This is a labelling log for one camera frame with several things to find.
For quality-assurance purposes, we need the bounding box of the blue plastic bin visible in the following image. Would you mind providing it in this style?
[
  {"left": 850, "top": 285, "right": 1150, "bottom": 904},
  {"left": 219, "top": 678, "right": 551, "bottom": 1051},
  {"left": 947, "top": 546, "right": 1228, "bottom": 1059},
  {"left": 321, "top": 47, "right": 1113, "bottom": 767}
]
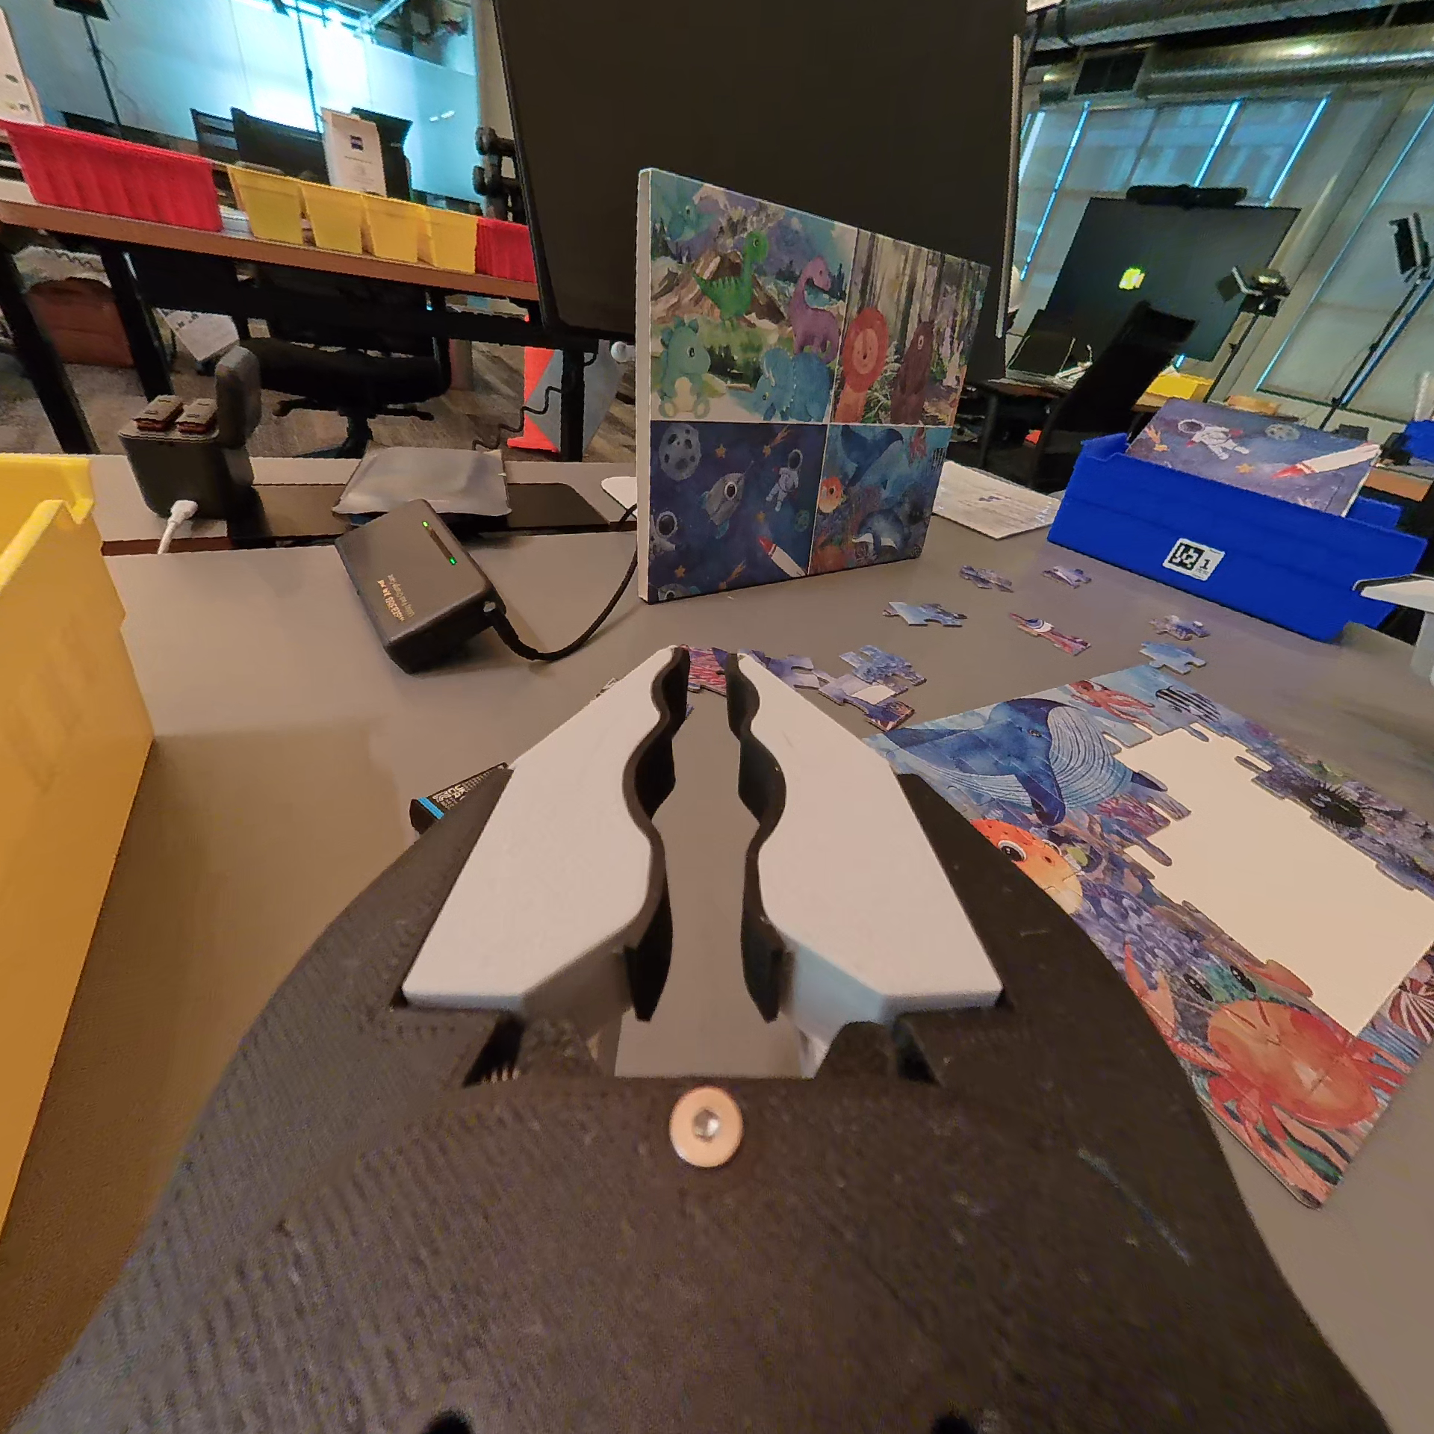
[{"left": 1046, "top": 432, "right": 1429, "bottom": 647}]

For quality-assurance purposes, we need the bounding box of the row of loose jigsaw pieces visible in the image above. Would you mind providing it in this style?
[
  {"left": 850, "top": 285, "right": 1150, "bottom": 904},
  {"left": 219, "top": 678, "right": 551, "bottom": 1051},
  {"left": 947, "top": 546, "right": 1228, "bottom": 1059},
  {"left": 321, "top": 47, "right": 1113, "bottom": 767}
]
[{"left": 686, "top": 600, "right": 969, "bottom": 735}]

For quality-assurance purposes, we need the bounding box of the black braided cable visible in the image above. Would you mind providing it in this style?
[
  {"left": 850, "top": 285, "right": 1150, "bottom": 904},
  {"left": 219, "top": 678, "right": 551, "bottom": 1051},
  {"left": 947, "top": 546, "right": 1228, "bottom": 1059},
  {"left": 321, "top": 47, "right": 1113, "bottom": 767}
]
[{"left": 489, "top": 526, "right": 640, "bottom": 663}]

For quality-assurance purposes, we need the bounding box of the grey cloth pouch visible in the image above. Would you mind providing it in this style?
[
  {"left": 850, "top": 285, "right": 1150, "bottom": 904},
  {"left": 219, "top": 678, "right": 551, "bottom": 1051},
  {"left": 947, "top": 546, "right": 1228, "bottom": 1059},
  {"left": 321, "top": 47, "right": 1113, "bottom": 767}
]
[{"left": 334, "top": 450, "right": 511, "bottom": 521}]

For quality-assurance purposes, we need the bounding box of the black battery charger dock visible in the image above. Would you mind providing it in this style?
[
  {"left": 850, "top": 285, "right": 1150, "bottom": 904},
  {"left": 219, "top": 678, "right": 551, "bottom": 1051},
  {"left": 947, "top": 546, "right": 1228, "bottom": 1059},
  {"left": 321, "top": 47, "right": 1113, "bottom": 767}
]
[{"left": 117, "top": 343, "right": 263, "bottom": 520}]

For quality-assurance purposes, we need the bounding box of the illustrated puzzle box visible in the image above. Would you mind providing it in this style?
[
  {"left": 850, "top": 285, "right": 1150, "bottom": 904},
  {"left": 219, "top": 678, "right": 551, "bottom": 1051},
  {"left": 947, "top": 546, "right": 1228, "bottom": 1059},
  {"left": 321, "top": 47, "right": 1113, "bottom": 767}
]
[{"left": 634, "top": 169, "right": 994, "bottom": 608}]

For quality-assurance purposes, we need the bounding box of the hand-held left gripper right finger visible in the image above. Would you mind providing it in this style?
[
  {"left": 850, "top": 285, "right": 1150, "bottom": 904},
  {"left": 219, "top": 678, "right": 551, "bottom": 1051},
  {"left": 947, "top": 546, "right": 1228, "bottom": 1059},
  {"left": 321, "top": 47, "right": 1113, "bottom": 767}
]
[{"left": 727, "top": 650, "right": 1006, "bottom": 1079}]

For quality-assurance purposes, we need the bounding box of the dark grey power bank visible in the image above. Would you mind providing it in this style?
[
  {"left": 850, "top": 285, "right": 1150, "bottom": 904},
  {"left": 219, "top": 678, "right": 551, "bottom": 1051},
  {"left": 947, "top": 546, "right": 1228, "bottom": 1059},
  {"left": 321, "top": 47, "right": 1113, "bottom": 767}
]
[{"left": 334, "top": 497, "right": 501, "bottom": 673}]

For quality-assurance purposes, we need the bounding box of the black background monitor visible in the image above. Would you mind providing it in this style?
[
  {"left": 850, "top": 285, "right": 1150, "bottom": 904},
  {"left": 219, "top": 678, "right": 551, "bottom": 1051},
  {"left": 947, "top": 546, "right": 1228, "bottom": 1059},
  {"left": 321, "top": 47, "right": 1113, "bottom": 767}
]
[{"left": 229, "top": 107, "right": 333, "bottom": 186}]

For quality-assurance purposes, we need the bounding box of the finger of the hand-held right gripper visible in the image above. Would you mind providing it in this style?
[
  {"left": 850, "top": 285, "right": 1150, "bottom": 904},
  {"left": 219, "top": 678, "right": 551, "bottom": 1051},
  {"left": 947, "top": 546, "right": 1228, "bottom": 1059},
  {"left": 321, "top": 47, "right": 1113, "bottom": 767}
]
[{"left": 1353, "top": 571, "right": 1434, "bottom": 687}]

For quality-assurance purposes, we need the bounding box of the wooden desk with black legs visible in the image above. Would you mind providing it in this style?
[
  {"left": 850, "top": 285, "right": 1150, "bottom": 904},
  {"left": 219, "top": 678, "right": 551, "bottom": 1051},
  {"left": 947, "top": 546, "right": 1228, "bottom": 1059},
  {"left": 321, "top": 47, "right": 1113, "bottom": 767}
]
[{"left": 0, "top": 201, "right": 544, "bottom": 450}]

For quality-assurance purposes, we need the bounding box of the grey leaning panel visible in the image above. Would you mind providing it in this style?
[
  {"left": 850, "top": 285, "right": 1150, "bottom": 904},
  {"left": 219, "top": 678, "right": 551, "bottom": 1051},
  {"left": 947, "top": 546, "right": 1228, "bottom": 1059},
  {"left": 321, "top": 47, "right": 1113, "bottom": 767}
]
[{"left": 547, "top": 357, "right": 624, "bottom": 452}]

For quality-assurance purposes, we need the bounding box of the black computer monitor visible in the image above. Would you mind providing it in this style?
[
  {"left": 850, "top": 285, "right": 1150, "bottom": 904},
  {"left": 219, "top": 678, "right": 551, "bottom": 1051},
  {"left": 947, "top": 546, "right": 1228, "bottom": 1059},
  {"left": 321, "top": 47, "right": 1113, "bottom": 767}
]
[{"left": 493, "top": 0, "right": 1027, "bottom": 389}]

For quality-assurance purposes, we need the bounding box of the yellow object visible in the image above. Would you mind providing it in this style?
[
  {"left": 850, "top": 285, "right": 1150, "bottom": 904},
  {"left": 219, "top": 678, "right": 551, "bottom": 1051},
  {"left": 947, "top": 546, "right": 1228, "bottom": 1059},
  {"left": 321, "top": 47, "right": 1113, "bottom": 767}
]
[{"left": 0, "top": 453, "right": 156, "bottom": 1223}]

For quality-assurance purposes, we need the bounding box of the red ribbed plastic bin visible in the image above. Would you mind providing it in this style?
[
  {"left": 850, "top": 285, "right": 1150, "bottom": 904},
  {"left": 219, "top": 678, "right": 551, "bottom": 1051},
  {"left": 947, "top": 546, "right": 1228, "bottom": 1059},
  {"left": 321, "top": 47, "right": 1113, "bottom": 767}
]
[
  {"left": 0, "top": 123, "right": 224, "bottom": 235},
  {"left": 476, "top": 217, "right": 540, "bottom": 282}
]

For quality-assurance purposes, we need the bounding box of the white paper sign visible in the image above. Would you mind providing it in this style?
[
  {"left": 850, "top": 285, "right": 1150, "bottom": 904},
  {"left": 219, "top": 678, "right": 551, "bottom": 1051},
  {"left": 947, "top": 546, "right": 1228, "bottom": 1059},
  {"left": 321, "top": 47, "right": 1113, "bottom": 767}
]
[{"left": 322, "top": 107, "right": 389, "bottom": 197}]

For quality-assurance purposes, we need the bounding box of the red object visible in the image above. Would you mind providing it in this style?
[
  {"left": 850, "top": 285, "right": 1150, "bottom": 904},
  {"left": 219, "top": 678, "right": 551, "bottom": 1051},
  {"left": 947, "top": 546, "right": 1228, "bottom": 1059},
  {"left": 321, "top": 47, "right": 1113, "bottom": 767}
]
[{"left": 521, "top": 343, "right": 561, "bottom": 452}]

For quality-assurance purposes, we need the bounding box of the space themed puzzle board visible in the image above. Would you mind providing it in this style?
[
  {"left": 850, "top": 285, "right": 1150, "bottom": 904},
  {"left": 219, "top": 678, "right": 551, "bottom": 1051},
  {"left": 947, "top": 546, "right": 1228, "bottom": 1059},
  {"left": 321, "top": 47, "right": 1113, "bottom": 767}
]
[{"left": 1124, "top": 398, "right": 1383, "bottom": 517}]

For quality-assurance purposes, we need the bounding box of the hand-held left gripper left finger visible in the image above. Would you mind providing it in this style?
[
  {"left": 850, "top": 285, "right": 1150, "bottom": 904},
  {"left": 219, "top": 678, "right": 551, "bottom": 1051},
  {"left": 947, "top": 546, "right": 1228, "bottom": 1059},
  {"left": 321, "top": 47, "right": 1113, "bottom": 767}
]
[{"left": 401, "top": 645, "right": 691, "bottom": 1026}]

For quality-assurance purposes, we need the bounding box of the studio light on stand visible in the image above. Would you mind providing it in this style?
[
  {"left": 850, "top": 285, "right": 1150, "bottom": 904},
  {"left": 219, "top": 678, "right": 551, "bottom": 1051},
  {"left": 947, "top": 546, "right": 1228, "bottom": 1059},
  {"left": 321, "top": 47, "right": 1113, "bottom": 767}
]
[
  {"left": 1216, "top": 267, "right": 1291, "bottom": 372},
  {"left": 1335, "top": 213, "right": 1434, "bottom": 404}
]

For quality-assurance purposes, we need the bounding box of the large black display screen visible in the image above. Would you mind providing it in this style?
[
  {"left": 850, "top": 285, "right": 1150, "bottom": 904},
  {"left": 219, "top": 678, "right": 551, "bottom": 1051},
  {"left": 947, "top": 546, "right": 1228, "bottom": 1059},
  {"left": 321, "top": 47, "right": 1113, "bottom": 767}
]
[{"left": 1038, "top": 195, "right": 1302, "bottom": 367}]

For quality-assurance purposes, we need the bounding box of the sea animal jigsaw puzzle board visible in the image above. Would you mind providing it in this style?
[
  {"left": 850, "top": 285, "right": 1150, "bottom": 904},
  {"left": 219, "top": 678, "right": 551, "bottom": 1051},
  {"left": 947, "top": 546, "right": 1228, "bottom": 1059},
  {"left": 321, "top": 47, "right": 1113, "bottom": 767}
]
[{"left": 868, "top": 667, "right": 1434, "bottom": 1210}]

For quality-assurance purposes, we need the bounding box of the black camera battery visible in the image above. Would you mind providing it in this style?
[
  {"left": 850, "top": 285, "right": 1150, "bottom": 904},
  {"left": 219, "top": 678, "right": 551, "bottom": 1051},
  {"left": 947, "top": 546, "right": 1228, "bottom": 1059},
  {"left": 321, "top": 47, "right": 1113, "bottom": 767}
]
[{"left": 411, "top": 760, "right": 511, "bottom": 837}]

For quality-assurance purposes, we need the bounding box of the instruction sheet in clear sleeve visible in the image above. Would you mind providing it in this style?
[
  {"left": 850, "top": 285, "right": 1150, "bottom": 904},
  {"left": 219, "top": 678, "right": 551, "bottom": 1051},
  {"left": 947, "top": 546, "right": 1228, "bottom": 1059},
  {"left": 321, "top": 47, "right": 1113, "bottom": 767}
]
[{"left": 932, "top": 458, "right": 1062, "bottom": 540}]

